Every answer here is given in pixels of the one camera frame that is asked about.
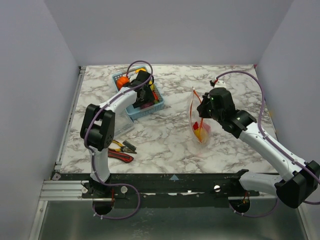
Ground yellow bell pepper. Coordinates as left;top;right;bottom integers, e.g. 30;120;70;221
135;68;147;74

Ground red utility knife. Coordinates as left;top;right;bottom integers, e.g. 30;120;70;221
108;150;134;163

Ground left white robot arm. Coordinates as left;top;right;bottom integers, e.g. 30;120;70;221
80;70;153;198

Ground clear zip top bag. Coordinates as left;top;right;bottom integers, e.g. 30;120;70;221
186;87;211;145

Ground orange pumpkin toy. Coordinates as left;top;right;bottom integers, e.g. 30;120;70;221
116;76;130;90

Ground red bell pepper toy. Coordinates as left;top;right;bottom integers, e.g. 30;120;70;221
192;121;211;134

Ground aluminium extrusion rail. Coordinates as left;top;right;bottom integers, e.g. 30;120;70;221
39;180;83;201

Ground blue plastic basket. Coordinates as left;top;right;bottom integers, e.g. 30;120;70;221
125;65;165;120

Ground yellow lemon toy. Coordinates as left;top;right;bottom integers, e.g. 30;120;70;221
194;127;207;142

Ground yellow handled pliers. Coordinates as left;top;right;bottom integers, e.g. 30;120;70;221
108;140;137;154

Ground red chili toy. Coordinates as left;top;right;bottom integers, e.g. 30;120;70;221
152;90;159;104

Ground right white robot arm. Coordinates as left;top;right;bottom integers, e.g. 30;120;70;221
197;87;320;209

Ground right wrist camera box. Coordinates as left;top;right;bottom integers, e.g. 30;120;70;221
209;79;227;89

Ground clear plastic screw box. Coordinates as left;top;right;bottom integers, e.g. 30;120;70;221
114;110;134;139

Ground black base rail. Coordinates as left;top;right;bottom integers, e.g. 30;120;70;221
82;170;259;209

